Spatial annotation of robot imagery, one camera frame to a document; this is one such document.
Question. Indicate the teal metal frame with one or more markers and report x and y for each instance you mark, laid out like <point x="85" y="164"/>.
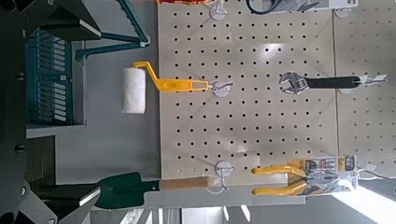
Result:
<point x="49" y="93"/>

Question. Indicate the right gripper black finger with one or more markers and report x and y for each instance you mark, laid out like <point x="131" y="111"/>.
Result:
<point x="68" y="21"/>
<point x="67" y="197"/>

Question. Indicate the large beige pegboard panel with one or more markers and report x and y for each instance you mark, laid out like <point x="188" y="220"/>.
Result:
<point x="249" y="124"/>

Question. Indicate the orange hanging tool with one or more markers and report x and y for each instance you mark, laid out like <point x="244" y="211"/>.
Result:
<point x="180" y="2"/>

